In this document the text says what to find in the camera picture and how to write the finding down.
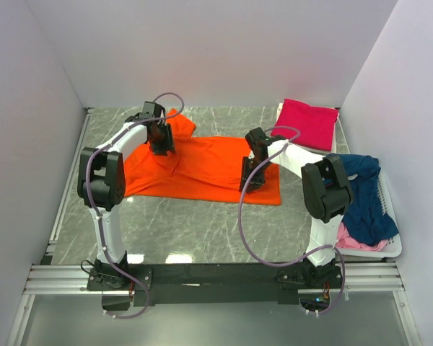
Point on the white plastic laundry basket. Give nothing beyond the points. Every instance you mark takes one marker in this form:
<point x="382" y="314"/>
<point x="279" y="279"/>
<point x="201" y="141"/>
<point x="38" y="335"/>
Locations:
<point x="393" y="247"/>

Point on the navy blue t-shirt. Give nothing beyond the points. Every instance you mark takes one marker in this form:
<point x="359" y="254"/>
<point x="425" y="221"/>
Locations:
<point x="365" y="219"/>

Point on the orange t-shirt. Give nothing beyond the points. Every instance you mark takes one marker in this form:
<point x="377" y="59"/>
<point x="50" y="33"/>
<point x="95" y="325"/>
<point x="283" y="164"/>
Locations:
<point x="202" y="168"/>

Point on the light pink t-shirt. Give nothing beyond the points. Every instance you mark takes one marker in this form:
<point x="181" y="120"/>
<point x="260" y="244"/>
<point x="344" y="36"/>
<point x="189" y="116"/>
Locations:
<point x="346" y="241"/>

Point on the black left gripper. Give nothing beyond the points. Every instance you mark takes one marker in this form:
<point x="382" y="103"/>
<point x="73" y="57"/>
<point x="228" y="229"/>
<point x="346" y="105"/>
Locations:
<point x="168" y="145"/>

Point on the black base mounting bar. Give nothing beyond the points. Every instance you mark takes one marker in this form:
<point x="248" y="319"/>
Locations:
<point x="210" y="283"/>

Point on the folded magenta t-shirt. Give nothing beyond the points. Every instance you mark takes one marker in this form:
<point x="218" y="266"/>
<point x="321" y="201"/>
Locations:
<point x="306" y="124"/>

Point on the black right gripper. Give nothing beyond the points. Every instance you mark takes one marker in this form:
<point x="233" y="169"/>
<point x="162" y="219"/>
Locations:
<point x="247" y="176"/>

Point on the aluminium frame rail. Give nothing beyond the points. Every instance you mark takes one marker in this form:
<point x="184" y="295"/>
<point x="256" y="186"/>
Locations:
<point x="69" y="279"/>

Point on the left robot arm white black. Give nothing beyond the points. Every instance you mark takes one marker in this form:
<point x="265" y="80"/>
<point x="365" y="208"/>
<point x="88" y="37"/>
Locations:
<point x="102" y="186"/>

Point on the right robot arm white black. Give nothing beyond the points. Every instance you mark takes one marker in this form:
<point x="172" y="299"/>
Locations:
<point x="327" y="197"/>

